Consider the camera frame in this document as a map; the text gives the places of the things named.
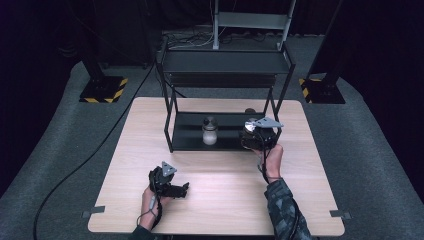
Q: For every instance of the person's right hand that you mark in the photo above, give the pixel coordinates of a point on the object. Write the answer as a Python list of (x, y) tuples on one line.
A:
[(274, 161)]

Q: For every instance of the black two-tier metal shelf rack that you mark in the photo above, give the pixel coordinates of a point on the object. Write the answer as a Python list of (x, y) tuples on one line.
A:
[(190, 133)]

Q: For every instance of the black stand with striped base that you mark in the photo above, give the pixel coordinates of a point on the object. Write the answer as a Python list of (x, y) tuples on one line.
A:
[(321, 90), (101, 88)]

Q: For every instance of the grey tape strip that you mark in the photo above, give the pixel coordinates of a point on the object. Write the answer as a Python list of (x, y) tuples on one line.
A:
[(94, 211), (340, 214)]

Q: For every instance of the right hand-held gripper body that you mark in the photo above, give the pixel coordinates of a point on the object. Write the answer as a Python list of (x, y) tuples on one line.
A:
[(268, 124)]

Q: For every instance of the small dark round object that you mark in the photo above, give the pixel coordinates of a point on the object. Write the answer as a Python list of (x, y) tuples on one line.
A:
[(250, 110)]

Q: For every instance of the grey metal frame stand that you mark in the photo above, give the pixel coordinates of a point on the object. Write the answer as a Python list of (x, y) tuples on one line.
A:
[(251, 20)]

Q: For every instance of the glass jar white contents silver lid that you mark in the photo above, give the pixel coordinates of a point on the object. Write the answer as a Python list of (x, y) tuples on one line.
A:
[(210, 135)]

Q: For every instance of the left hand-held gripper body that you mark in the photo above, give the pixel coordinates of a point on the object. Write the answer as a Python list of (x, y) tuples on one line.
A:
[(166, 170)]

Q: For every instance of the person's left hand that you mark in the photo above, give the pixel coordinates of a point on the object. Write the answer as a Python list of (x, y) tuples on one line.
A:
[(146, 203)]

